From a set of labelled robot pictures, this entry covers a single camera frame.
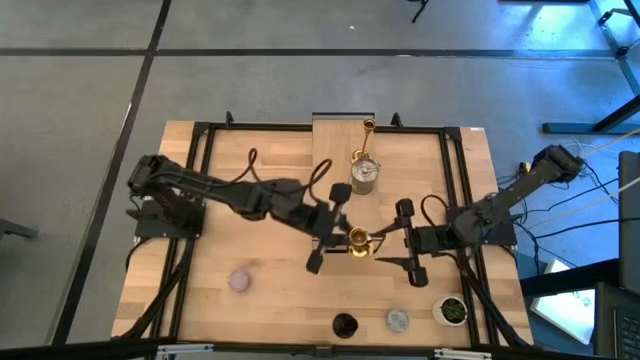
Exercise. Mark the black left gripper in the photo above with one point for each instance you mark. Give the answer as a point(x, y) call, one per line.
point(320, 220)

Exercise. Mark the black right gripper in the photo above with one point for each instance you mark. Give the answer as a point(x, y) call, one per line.
point(430, 239)

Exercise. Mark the gold candlestick holder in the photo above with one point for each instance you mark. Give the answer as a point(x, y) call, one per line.
point(361, 245)
point(360, 155)

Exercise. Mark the silver tin candle grey wax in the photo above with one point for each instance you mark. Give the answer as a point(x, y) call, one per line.
point(397, 320)

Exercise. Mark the pink round candle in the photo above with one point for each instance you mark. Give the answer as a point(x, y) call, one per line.
point(239, 281)

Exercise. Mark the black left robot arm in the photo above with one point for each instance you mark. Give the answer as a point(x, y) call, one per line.
point(225, 192)

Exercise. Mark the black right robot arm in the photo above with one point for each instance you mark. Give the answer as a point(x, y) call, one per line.
point(515, 192)

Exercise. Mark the silver metal can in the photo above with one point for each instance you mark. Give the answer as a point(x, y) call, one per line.
point(362, 175)

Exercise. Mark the white pot green plant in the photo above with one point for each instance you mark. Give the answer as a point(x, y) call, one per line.
point(450, 311)

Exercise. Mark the black beam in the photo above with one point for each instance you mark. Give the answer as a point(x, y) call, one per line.
point(560, 282)

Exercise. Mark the white sheet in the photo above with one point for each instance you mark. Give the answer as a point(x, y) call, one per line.
point(565, 310)

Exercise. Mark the black metal table leg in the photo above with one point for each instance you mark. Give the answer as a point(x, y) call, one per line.
point(575, 128)

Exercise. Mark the black tripod leg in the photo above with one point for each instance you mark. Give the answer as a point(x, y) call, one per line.
point(420, 12)

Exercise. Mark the black monitor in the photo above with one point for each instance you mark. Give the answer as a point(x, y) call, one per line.
point(630, 225)

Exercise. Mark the black laptop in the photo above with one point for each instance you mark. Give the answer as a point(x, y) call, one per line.
point(620, 325)

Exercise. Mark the black rig crossbeam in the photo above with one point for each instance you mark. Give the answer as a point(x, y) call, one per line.
point(75, 350)

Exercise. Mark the grey metal leg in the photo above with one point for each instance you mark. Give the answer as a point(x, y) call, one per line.
point(15, 229)

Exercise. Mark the wooden shelf black metal frame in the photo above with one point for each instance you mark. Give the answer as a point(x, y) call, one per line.
point(335, 150)

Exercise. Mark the silver bracket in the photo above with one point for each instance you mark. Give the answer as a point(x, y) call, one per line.
point(185, 350)
point(462, 354)

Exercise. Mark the black aluminium table frame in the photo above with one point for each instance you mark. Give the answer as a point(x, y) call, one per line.
point(260, 128)

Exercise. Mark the metal stand rail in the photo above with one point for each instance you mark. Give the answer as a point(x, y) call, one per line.
point(611, 40)

